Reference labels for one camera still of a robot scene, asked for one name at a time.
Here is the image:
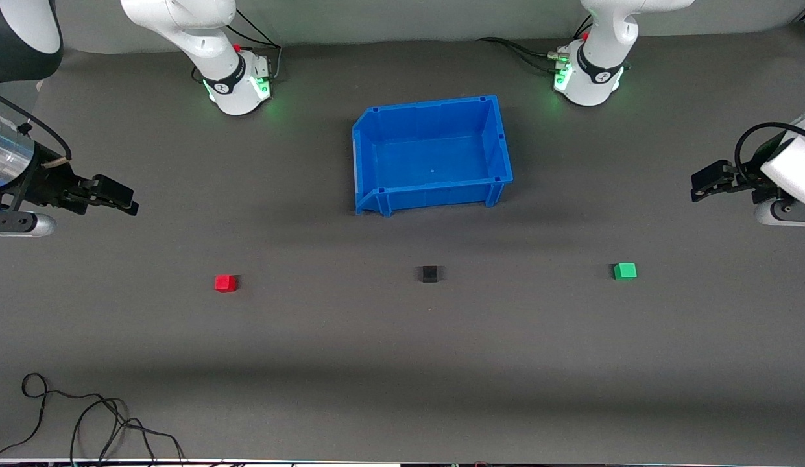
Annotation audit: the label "blue plastic storage bin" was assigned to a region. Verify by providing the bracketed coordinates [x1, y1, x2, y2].
[352, 95, 514, 217]

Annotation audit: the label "black right arm strapped cable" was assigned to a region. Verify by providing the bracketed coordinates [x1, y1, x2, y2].
[0, 88, 73, 164]

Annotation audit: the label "black right arm base cables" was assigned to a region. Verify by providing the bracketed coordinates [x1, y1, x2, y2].
[228, 9, 283, 82]

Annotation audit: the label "black left arm base cables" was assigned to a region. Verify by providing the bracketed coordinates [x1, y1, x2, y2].
[476, 16, 594, 75]

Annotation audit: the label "black arm base cables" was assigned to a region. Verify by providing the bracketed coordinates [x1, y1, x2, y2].
[228, 9, 283, 82]
[476, 16, 594, 75]

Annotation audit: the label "dark gray table mat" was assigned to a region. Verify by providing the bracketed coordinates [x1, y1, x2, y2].
[0, 23, 805, 463]

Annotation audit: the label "black left arm strapped cable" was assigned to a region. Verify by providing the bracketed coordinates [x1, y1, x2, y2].
[734, 122, 805, 177]

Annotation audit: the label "black arm strapped cable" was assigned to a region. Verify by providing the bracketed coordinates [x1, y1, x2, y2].
[734, 122, 805, 177]
[0, 88, 73, 164]

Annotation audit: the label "thin black loose cable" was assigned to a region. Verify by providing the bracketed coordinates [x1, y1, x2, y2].
[0, 373, 186, 464]

